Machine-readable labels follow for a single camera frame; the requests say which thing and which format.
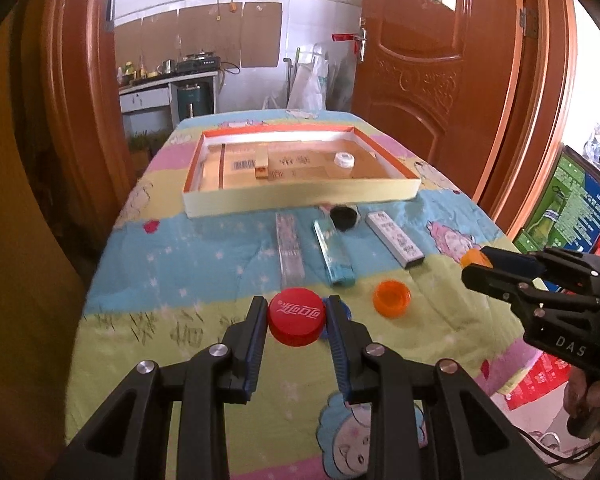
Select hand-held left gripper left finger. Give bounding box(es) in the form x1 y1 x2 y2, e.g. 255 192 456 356
47 296 270 480

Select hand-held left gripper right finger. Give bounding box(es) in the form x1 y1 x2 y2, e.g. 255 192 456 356
325 295 556 480

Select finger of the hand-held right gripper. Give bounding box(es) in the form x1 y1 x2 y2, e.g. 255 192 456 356
480 245 600 281
461 262 600 313

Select yellow bottle cap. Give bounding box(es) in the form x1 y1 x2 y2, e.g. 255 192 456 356
460 248 493 270

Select red bottle cap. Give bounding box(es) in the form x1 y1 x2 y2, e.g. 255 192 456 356
266 286 327 347

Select orange bottle cap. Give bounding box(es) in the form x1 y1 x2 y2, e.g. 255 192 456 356
372 281 414 319

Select teal slim box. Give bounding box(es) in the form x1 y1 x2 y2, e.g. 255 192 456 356
312 219 357 288

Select clear plastic box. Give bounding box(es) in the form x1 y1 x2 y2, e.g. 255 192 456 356
274 211 307 288

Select white and black box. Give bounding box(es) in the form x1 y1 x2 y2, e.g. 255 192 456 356
365 211 427 268

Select shallow cardboard box tray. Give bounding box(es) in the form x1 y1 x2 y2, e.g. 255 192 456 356
181 127 422 219

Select person's right hand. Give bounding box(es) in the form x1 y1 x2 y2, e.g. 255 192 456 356
562 367 600 431

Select red carton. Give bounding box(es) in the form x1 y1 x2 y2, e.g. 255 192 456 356
502 350 571 411

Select green beer carton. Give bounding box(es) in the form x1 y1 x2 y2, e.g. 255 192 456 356
512 146 600 261

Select black bottle cap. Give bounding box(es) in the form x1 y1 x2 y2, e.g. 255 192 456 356
329 204 361 232

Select brown wooden door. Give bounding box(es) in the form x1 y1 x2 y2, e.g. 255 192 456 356
352 0 526 196

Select metal door hinge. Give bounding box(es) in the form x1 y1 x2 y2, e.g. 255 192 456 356
519 7 539 38

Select dark green appliance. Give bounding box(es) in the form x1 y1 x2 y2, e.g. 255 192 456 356
176 82 216 120

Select white plastic bags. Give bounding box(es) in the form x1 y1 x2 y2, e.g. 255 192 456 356
286 42 353 111

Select white kitchen counter cabinet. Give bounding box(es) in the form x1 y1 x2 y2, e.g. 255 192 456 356
119 71 221 128

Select black gas stove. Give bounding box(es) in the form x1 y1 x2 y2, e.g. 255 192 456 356
176 50 223 75

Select black cable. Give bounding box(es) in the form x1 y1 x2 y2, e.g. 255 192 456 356
515 422 600 466

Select brown door frame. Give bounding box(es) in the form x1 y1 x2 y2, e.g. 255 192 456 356
45 0 136 241

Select cardboard wall sheets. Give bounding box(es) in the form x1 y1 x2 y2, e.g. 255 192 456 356
114 2 284 68

